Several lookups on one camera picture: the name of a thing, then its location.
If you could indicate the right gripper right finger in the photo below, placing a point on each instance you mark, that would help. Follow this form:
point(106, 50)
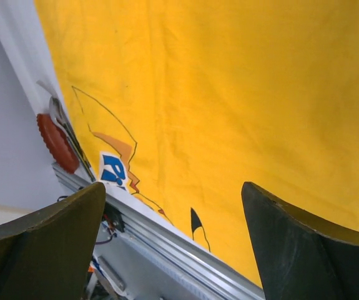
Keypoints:
point(299, 255)

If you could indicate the aluminium mounting rail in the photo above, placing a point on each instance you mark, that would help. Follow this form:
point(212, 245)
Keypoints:
point(153, 260)

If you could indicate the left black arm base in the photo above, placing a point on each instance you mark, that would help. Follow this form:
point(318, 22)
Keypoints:
point(113, 217)

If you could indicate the spoon with green handle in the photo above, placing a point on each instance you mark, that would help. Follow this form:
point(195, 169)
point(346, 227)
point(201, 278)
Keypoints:
point(74, 143)

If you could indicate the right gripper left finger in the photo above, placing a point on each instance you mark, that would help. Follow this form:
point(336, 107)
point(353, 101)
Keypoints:
point(46, 254)

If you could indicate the red round plate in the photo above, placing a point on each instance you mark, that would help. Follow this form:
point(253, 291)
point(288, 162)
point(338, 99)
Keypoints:
point(57, 143)

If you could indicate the yellow printed cloth mat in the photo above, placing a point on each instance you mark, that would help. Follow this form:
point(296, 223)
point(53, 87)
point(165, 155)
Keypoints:
point(181, 102)

